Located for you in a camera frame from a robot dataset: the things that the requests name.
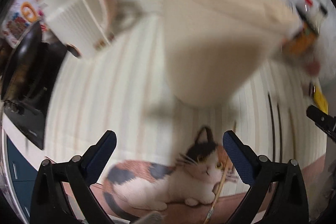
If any beige utensil holder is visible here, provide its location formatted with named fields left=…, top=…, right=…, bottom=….
left=162, top=0, right=301, bottom=107

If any black induction cooktop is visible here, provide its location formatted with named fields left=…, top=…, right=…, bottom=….
left=4, top=41, right=68, bottom=150

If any pink white electric kettle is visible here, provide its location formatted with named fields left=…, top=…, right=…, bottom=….
left=38, top=0, right=117, bottom=59

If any yellow phone case device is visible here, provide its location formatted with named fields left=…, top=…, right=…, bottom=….
left=313, top=85, right=329, bottom=114

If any black frying pan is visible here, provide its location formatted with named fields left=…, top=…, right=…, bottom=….
left=1, top=20, right=43, bottom=101

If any colourful wall sticker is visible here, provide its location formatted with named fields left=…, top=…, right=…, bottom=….
left=1, top=0, right=43, bottom=48

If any striped cat table mat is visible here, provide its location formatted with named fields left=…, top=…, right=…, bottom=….
left=45, top=14, right=327, bottom=219

